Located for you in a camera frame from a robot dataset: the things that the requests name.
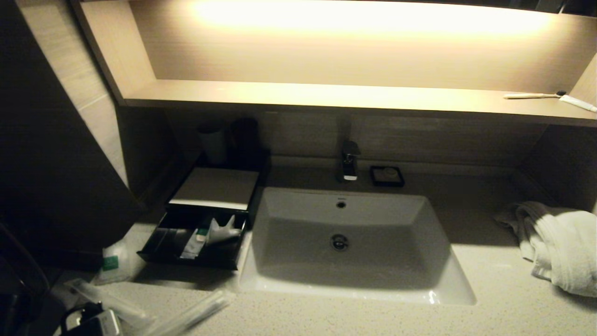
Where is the long plain white packet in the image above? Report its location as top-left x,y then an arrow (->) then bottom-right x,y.
140,287 -> 236,336

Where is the puffy white pouch packet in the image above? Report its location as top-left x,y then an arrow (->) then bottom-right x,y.
207,215 -> 244,246

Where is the dark brown cup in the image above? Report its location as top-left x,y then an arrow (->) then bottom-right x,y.
229,117 -> 260,169

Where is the packaged toothbrush with green label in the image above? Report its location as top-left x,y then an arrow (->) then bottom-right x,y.
64,279 -> 157,329

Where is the square sachet with green label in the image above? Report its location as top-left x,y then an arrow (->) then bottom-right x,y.
93,238 -> 135,286

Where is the small white tube green cap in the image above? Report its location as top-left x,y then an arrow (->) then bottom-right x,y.
179,228 -> 210,260

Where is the pale grey cup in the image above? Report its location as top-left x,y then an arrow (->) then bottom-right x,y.
198,122 -> 228,164

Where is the white ceramic sink basin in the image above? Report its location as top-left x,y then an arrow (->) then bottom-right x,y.
239,187 -> 477,307

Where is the chrome faucet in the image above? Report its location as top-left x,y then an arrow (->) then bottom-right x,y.
337,114 -> 362,182

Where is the black soap dish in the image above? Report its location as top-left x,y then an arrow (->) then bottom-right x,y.
370,165 -> 405,188

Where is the warm LED light strip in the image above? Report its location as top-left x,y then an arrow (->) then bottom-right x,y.
191,0 -> 555,39

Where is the white terry towel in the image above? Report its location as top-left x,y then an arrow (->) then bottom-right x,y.
493,201 -> 597,298

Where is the white toothbrush black head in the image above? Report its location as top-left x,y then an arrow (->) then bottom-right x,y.
504,90 -> 567,100

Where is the white toothpaste tube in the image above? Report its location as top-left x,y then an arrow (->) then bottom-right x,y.
559,94 -> 597,113

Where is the wooden wall shelf niche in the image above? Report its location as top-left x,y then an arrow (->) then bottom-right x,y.
70,0 -> 597,127

